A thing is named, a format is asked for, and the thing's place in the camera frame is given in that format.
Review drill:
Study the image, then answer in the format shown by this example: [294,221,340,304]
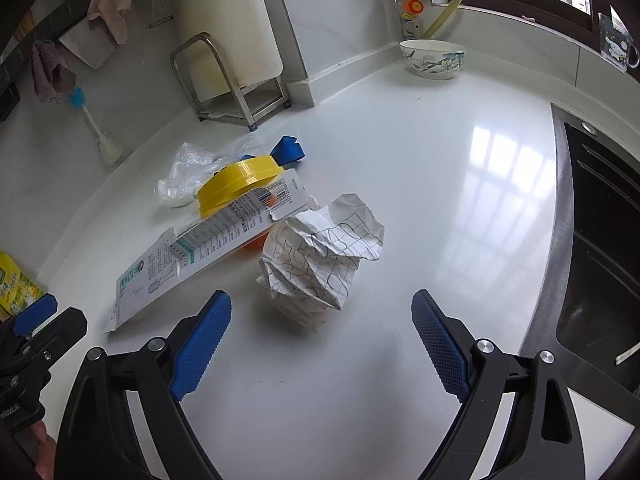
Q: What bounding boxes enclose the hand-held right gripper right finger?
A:
[411,289,586,480]

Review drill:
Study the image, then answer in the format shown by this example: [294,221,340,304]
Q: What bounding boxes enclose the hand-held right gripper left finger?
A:
[54,290,232,480]

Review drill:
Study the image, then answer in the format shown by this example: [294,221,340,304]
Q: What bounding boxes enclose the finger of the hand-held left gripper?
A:
[11,294,88,361]

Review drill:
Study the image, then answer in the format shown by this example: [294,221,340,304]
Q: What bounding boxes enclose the white printed packaging card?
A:
[103,169,308,335]

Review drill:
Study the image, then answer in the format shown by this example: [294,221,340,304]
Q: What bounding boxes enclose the small orange item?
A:
[239,191,282,252]

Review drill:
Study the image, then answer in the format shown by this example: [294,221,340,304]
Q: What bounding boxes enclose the white paper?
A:
[256,192,386,332]

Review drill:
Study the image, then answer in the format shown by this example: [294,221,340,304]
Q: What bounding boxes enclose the yellow plastic lid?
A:
[196,155,286,219]

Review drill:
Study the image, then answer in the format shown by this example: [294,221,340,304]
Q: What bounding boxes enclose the clear plastic bag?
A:
[154,141,251,209]

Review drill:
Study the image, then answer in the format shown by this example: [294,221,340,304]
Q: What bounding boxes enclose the blue ribbon piece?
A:
[268,135,306,169]

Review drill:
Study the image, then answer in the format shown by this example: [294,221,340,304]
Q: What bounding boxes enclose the person's left hand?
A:
[27,420,57,480]

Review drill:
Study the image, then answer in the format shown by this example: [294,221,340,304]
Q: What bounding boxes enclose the yellow seasoning pouch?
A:
[0,251,47,322]

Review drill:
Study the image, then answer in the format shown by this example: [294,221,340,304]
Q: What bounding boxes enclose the black kitchen sink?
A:
[520,102,640,398]

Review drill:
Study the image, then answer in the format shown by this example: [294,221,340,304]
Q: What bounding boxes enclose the blue white bottle brush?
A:
[67,86,124,165]

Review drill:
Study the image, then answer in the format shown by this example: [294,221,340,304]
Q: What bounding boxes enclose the mauve hanging cloth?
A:
[31,40,79,106]

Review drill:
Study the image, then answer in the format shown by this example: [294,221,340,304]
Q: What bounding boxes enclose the steel cutting board rack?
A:
[170,32,292,134]

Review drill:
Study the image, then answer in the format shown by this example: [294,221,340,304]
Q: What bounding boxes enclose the white patterned bowl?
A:
[399,38,467,81]

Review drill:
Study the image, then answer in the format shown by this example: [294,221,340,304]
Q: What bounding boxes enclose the pink hanging cloth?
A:
[87,0,139,46]

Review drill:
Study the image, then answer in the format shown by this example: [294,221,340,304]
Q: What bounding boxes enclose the white cutting board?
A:
[172,0,286,106]

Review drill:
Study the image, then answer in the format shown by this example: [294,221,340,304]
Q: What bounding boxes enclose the clear printed glass mug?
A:
[596,12,640,75]

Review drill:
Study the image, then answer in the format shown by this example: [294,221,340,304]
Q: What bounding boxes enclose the small black wall holder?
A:
[0,85,22,122]

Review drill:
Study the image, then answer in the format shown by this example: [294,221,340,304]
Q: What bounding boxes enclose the black wall hook rail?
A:
[0,0,166,68]

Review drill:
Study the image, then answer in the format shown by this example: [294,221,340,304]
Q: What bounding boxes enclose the white wall socket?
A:
[148,2,174,29]

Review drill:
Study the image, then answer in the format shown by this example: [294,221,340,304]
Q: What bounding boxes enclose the yellow gas hose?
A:
[422,0,465,41]

